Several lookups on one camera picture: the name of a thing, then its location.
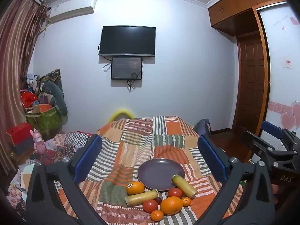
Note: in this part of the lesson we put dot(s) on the blue chair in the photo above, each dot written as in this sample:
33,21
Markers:
203,125

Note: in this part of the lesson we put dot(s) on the pink rabbit toy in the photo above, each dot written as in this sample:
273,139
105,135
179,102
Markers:
38,143

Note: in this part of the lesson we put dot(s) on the small mandarin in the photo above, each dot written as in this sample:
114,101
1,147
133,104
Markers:
186,201
156,215

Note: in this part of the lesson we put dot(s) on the red plastic bag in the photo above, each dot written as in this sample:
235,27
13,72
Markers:
28,99

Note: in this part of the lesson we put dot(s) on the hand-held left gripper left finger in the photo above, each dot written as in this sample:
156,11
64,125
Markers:
90,154

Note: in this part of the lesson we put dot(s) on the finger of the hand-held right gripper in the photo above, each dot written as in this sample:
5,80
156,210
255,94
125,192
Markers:
257,143
271,128

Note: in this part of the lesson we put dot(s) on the peeled sugarcane piece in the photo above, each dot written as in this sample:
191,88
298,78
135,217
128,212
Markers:
184,185
141,197

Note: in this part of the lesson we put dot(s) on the checkered patchwork quilt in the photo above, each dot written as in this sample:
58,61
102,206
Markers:
61,145

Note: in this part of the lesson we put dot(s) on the red tomato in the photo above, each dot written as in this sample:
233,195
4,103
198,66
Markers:
150,205
175,193

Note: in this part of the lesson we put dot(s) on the striped red curtain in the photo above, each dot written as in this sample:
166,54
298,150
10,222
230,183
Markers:
16,51

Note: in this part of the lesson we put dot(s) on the black wall television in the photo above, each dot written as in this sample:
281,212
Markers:
127,41

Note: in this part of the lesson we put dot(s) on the small dark red fruit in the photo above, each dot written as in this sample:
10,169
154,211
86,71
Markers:
159,200

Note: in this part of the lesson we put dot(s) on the white wardrobe door with hearts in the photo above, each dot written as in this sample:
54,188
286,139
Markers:
281,86

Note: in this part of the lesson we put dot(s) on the green storage box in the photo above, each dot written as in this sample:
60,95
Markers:
44,121

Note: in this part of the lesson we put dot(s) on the striped patchwork blanket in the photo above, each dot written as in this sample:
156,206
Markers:
140,133

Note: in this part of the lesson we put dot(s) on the white air conditioner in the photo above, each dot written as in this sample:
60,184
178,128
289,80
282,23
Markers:
72,8

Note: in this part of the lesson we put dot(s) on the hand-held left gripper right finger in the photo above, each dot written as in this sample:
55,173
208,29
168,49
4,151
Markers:
211,159

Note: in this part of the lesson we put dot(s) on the brown wooden door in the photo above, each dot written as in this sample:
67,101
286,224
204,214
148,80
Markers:
252,82

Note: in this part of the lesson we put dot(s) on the red box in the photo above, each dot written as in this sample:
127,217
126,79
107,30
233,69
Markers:
18,133

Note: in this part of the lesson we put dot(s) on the red label sticker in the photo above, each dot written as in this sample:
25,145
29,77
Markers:
287,63

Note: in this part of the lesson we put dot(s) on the large plain orange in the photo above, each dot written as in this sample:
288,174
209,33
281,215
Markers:
171,205

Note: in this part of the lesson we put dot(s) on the small black wall monitor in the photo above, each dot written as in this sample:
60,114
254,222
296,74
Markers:
126,68

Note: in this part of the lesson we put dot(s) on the purple plate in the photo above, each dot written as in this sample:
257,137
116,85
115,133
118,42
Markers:
159,173

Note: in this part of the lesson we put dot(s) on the orange cardboard box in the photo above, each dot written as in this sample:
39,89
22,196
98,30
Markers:
42,108

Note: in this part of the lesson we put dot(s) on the wooden overhead cabinet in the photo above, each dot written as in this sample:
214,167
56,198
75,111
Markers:
236,9

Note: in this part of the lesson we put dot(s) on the person's right hand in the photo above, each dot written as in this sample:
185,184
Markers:
275,193

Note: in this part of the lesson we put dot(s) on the patterned dark cushion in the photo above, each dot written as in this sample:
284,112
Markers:
52,77

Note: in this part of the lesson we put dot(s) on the orange with sticker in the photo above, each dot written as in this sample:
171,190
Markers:
136,188

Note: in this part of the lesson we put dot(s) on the grey plush toy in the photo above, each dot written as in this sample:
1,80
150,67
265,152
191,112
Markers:
57,96

